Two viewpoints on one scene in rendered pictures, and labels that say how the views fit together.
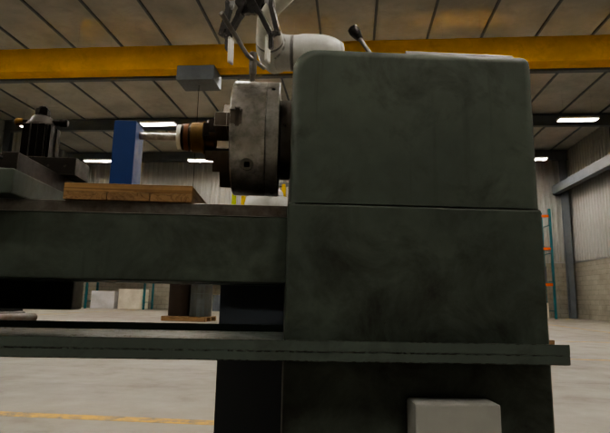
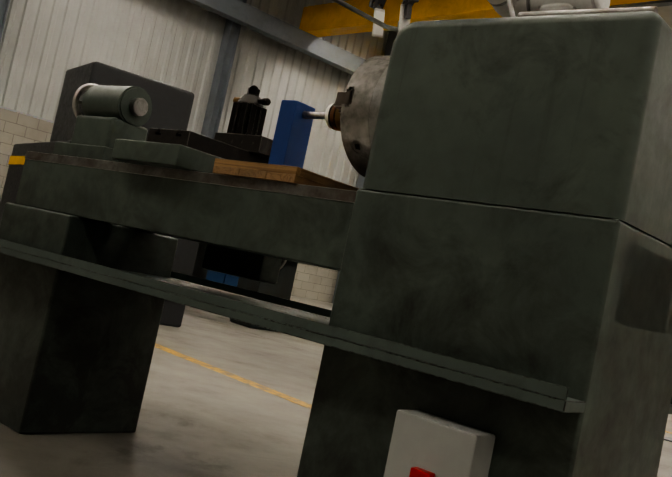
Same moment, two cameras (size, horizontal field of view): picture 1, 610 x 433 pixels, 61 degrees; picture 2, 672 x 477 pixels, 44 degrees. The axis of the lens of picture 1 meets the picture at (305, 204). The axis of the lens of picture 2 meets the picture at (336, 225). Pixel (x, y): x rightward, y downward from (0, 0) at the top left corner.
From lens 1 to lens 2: 1.20 m
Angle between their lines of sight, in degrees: 43
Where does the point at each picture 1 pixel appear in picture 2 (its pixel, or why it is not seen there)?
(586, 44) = not seen: outside the picture
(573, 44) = not seen: outside the picture
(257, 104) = (369, 83)
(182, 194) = (288, 174)
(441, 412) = (417, 425)
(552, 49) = not seen: outside the picture
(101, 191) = (236, 167)
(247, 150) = (354, 132)
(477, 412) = (452, 436)
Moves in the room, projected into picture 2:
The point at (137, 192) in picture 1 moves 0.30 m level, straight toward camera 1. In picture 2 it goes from (258, 170) to (194, 143)
